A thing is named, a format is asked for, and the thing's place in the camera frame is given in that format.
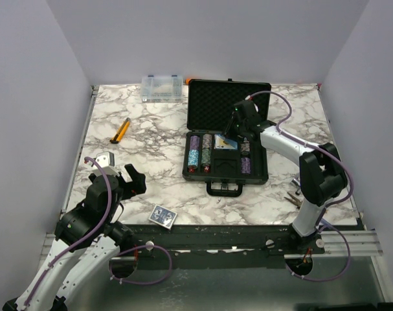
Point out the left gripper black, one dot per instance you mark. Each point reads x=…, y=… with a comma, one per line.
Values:
x=136, y=186

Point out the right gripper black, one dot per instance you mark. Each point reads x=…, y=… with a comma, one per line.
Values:
x=233, y=120

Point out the ace of spades card deck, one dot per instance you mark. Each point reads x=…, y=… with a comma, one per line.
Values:
x=223, y=143

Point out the blue tan 10 chip stack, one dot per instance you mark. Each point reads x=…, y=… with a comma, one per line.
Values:
x=245, y=149

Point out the purple 500 chip stack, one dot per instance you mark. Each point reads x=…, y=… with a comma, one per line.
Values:
x=245, y=165

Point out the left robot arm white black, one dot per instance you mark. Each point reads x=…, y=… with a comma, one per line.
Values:
x=85, y=240

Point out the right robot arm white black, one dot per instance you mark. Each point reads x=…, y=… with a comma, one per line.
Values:
x=322, y=178

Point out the black poker set case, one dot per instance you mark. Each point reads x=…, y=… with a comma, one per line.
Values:
x=210, y=105

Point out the dark green chip stack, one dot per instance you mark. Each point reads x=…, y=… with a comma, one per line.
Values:
x=206, y=156

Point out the purple chip stack back left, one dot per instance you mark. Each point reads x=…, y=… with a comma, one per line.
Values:
x=194, y=142

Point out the blue back card deck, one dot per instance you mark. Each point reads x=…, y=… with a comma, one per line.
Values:
x=162, y=217

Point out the light blue chip stack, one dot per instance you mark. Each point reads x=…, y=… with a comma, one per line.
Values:
x=193, y=159

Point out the yellow black utility knife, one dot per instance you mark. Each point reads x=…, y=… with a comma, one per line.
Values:
x=121, y=131

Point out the silver metal clamp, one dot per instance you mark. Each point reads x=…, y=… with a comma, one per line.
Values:
x=296, y=182

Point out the clear plastic organizer box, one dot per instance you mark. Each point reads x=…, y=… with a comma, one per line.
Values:
x=161, y=88

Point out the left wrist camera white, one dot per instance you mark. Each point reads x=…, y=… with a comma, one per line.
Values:
x=106, y=160

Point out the yellow handled pliers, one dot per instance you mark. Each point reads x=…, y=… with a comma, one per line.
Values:
x=293, y=199

